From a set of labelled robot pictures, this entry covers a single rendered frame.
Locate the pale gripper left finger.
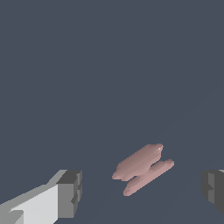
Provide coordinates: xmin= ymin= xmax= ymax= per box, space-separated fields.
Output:
xmin=0 ymin=169 xmax=83 ymax=224

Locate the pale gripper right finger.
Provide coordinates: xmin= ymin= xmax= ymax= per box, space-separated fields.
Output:
xmin=199 ymin=169 xmax=224 ymax=216

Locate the pink elongated object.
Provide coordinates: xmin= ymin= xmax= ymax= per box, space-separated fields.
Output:
xmin=111 ymin=143 xmax=176 ymax=198

